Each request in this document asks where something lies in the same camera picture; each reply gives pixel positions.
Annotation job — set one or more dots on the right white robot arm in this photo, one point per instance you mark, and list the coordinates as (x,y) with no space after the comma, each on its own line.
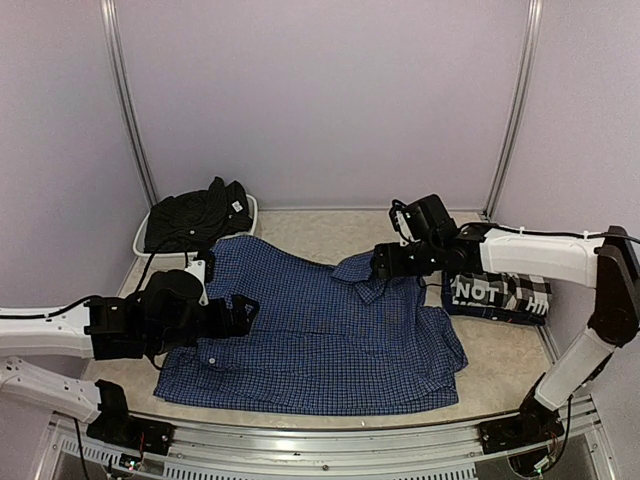
(605,262)

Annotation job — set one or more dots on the front aluminium rail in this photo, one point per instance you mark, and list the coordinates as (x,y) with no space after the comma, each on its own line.
(227,444)

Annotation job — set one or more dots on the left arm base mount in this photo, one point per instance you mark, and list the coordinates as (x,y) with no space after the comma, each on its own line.
(131,432)

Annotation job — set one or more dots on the black striped shirt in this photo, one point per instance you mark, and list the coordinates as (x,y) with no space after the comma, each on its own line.
(195,220)

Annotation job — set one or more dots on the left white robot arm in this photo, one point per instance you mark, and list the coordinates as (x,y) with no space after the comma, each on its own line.
(172,311)

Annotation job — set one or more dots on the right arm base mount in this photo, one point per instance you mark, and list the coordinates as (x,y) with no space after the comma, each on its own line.
(520,430)

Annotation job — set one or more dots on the aluminium frame post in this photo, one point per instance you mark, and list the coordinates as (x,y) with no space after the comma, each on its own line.
(517,106)
(115,50)

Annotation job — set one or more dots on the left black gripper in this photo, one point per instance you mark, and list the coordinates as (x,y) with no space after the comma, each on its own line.
(240,324)

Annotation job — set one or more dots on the left aluminium frame post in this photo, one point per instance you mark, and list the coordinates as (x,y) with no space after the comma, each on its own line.
(115,50)

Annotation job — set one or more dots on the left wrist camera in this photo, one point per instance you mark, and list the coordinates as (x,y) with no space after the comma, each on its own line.
(201,265)

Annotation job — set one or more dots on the blue checked long sleeve shirt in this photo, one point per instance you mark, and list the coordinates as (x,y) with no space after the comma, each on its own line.
(327,340)

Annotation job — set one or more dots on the white plastic basket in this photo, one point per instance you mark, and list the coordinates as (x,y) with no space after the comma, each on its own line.
(138,244)

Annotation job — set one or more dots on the black white plaid folded shirt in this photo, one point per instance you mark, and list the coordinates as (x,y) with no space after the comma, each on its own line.
(510,298)

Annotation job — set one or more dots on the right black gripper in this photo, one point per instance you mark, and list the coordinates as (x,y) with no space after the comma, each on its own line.
(385,256)

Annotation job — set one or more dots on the right aluminium frame post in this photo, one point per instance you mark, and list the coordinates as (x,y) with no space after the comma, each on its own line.
(517,106)

